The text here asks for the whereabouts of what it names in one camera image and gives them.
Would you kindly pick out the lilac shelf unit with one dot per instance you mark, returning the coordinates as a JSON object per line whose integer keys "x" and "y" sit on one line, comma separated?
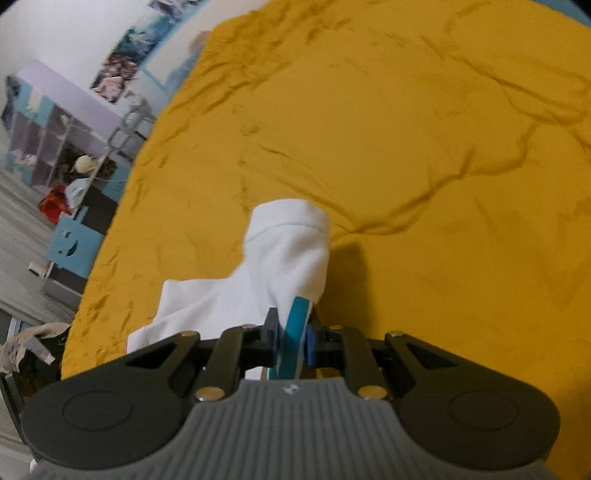
{"x": 51, "y": 124}

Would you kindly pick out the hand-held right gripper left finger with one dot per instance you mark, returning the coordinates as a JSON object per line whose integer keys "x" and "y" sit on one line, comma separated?
{"x": 274, "y": 341}

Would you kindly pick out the white bag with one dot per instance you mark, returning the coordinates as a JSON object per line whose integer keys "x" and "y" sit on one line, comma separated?
{"x": 76, "y": 191}

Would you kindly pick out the red bag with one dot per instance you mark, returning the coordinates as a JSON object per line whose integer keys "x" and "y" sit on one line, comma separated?
{"x": 54, "y": 204}

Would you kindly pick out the wall poster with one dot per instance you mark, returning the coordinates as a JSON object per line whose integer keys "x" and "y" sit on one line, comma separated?
{"x": 134, "y": 50}

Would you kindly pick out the yellow blanket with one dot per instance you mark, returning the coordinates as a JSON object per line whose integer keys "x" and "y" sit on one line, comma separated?
{"x": 392, "y": 161}

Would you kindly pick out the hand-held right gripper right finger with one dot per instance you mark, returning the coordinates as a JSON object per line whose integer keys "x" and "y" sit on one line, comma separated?
{"x": 310, "y": 345}

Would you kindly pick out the white shirt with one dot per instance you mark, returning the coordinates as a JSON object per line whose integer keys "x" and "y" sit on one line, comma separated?
{"x": 277, "y": 258}

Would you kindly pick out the grey metal rack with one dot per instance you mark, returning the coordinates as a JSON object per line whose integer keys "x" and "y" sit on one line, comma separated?
{"x": 131, "y": 129}

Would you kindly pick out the cream ball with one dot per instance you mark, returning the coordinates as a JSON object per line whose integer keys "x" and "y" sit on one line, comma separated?
{"x": 85, "y": 164}

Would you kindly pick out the blue framed headboard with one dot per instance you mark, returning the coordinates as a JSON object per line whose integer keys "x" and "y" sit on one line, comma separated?
{"x": 182, "y": 60}

